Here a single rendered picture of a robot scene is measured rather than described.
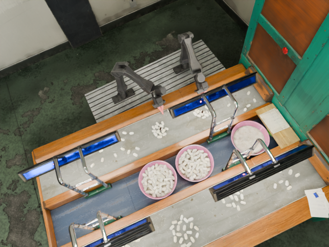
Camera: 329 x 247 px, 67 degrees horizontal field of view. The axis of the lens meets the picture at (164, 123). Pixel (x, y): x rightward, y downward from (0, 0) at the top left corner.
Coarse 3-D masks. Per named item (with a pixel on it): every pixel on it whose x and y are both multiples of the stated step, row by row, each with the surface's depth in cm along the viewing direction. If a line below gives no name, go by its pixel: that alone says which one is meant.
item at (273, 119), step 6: (264, 114) 182; (270, 114) 182; (276, 114) 181; (264, 120) 180; (270, 120) 180; (276, 120) 179; (282, 120) 179; (270, 126) 178; (276, 126) 177; (282, 126) 177; (288, 126) 177
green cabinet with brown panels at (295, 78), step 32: (256, 0) 158; (288, 0) 134; (320, 0) 116; (256, 32) 173; (288, 32) 144; (320, 32) 122; (256, 64) 190; (288, 64) 155; (320, 64) 131; (288, 96) 166; (320, 96) 140; (320, 128) 151
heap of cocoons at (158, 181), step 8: (152, 168) 176; (160, 168) 176; (168, 168) 177; (144, 176) 175; (152, 176) 174; (160, 176) 173; (168, 176) 174; (144, 184) 173; (152, 184) 171; (160, 184) 170; (168, 184) 171; (152, 192) 169; (160, 192) 169; (168, 192) 169
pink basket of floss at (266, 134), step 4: (236, 124) 182; (240, 124) 184; (244, 124) 185; (252, 124) 184; (256, 124) 182; (260, 124) 180; (236, 128) 184; (260, 128) 182; (264, 128) 179; (232, 132) 180; (264, 132) 180; (232, 136) 180; (264, 136) 180; (268, 136) 176; (232, 140) 177; (268, 140) 175; (268, 144) 173; (236, 148) 174; (260, 152) 171
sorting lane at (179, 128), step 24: (240, 96) 195; (144, 120) 194; (168, 120) 192; (192, 120) 190; (216, 120) 188; (120, 144) 187; (144, 144) 185; (168, 144) 183; (72, 168) 182; (96, 168) 180; (48, 192) 176
